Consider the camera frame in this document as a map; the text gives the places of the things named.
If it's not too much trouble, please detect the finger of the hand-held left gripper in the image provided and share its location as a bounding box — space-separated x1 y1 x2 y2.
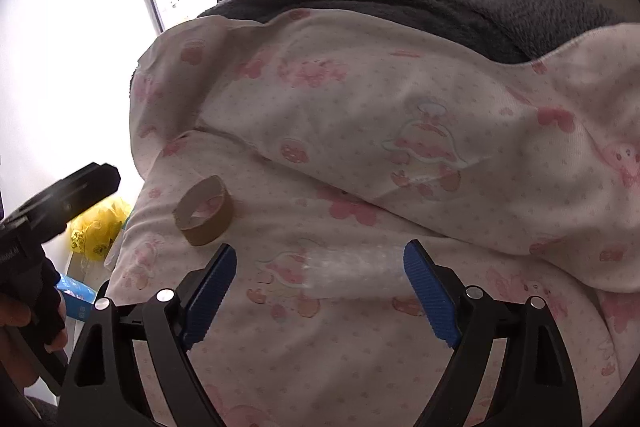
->
15 162 122 238

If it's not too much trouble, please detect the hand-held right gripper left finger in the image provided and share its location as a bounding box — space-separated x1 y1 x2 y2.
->
59 243 238 427

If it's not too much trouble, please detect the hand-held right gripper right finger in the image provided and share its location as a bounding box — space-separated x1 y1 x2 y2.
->
402 239 583 427

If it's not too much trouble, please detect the yellow plastic bag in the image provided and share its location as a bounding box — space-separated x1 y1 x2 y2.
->
67 197 132 261

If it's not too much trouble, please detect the brown cardboard tape roll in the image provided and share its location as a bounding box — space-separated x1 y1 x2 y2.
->
172 175 234 248

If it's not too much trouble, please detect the clear bubble wrap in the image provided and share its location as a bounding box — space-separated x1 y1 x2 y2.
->
302 244 416 301

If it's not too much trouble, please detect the person's left hand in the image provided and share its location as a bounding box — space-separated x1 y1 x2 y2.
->
0 289 69 390

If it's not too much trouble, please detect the blue printed box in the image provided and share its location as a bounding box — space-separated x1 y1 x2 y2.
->
56 276 99 321

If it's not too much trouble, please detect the pink printed duvet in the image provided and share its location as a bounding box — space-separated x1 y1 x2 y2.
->
107 7 640 427

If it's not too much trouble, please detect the dark grey fleece blanket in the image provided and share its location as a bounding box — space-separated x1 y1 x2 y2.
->
129 0 629 98

